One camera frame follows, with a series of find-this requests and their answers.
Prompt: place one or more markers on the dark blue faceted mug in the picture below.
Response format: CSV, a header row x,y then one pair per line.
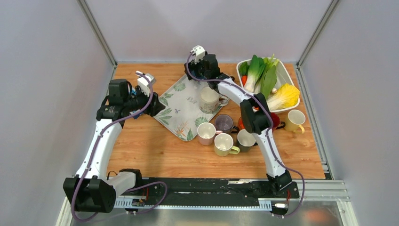
x,y
198,75

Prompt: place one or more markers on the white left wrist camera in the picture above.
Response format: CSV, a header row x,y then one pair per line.
x,y
144,81

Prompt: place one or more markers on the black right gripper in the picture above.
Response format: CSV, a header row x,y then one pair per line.
x,y
193,66

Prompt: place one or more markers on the orange mug black handle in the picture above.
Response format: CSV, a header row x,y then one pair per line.
x,y
240,124

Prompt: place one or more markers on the pale yellow mug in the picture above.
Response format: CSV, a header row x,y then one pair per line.
x,y
294,122

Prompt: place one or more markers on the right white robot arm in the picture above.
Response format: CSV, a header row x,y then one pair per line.
x,y
255,115

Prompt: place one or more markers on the small red tomato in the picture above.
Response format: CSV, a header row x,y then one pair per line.
x,y
244,80

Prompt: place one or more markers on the dark green faceted mug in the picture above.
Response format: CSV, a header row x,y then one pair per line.
x,y
245,141

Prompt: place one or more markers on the lime green faceted mug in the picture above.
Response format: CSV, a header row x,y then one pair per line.
x,y
224,145

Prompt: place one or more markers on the pink faceted mug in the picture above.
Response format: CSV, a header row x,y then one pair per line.
x,y
206,133

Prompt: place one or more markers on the green bok choy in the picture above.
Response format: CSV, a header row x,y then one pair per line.
x,y
261,74

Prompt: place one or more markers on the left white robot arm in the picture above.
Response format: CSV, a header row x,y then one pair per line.
x,y
90,190

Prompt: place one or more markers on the red mug black handle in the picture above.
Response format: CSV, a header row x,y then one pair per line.
x,y
277,123

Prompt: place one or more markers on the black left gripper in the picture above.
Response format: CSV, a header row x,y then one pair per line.
x,y
155,107

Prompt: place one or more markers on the large floral cream mug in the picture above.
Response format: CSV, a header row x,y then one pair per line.
x,y
211,101

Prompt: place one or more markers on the white vegetable tub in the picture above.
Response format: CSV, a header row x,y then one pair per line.
x,y
283,77

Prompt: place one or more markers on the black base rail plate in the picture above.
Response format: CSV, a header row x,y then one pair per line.
x,y
204,192

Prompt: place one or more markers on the purple mug black handle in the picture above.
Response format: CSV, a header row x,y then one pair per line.
x,y
225,124

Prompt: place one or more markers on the yellow napa cabbage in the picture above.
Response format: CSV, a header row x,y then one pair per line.
x,y
285,97

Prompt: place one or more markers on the floral white serving tray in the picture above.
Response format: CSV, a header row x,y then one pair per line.
x,y
183,112

